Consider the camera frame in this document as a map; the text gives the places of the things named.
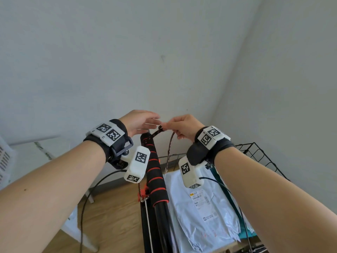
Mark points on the person's left hand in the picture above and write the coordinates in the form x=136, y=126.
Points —
x=139, y=121

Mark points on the person's right hand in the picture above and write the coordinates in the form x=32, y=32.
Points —
x=187, y=126

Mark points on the teal mailer parcel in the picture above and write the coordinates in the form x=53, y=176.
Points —
x=223, y=192

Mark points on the person's left forearm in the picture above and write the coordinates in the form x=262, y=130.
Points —
x=47, y=197

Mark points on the person's right forearm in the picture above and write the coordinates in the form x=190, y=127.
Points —
x=276, y=202

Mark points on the white marble-top side table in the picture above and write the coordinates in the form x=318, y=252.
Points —
x=39, y=155

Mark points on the white slotted plastic basket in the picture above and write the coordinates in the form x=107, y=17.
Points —
x=6, y=163

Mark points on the white wrist camera with markers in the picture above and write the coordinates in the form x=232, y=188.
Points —
x=138, y=165
x=189, y=173

